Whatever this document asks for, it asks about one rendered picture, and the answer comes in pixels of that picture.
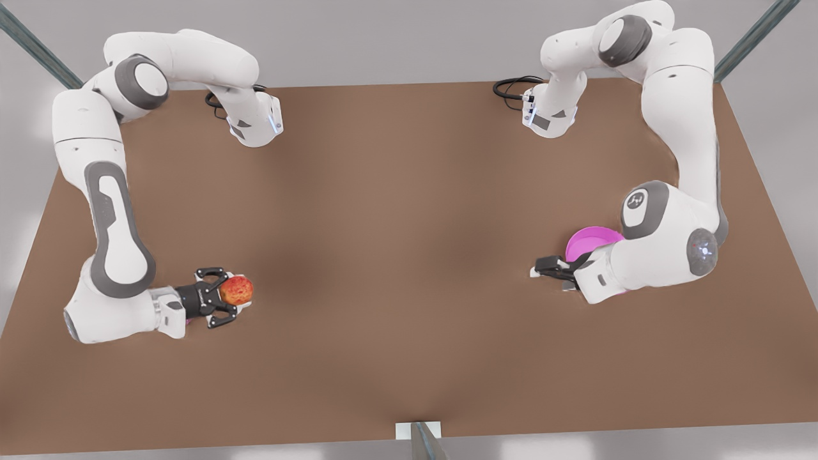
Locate pink bowl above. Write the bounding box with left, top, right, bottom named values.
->
left=566, top=226, right=626, bottom=263

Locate red yellow apple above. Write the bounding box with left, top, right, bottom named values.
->
left=219, top=275, right=254, bottom=307

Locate black cable loop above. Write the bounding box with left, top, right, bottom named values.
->
left=204, top=84, right=269, bottom=121
left=493, top=76, right=544, bottom=111

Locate silver frame post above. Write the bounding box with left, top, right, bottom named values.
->
left=713, top=0, right=803, bottom=83
left=0, top=3, right=84, bottom=91
left=411, top=422, right=449, bottom=460

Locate white post foot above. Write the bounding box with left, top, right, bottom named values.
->
left=396, top=422, right=442, bottom=441

